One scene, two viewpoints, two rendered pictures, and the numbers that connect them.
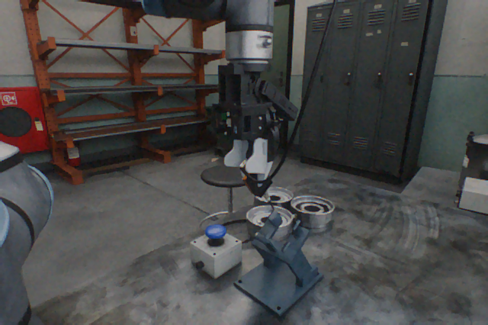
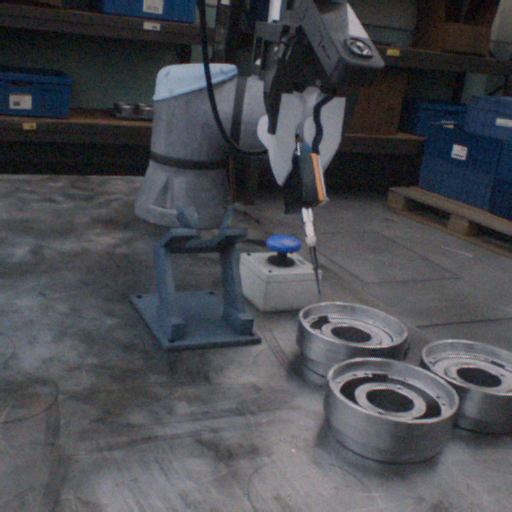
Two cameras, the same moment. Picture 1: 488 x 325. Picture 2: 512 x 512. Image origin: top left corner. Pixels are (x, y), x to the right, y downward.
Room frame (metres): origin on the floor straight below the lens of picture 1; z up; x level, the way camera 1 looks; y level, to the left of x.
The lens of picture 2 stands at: (0.72, -0.73, 1.11)
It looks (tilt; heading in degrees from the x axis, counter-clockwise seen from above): 18 degrees down; 109
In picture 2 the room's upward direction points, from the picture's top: 7 degrees clockwise
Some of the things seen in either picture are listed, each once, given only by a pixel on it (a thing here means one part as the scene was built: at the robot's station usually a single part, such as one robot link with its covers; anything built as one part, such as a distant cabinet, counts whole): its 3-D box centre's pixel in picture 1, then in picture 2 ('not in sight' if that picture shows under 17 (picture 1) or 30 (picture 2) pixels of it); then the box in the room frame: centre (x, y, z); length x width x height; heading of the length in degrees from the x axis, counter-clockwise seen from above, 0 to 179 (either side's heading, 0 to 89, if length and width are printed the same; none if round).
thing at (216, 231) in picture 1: (216, 239); (281, 258); (0.48, 0.05, 0.85); 0.04 x 0.04 x 0.05
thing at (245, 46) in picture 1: (250, 49); not in sight; (0.50, -0.01, 1.19); 0.08 x 0.08 x 0.05
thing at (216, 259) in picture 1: (213, 252); (276, 277); (0.48, 0.05, 0.82); 0.08 x 0.07 x 0.05; 136
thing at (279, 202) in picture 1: (273, 201); (476, 385); (0.72, -0.09, 0.82); 0.10 x 0.10 x 0.04
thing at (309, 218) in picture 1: (311, 211); (388, 409); (0.66, -0.17, 0.82); 0.10 x 0.10 x 0.04
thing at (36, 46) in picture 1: (146, 80); not in sight; (3.98, 1.24, 1.05); 2.38 x 0.70 x 2.10; 136
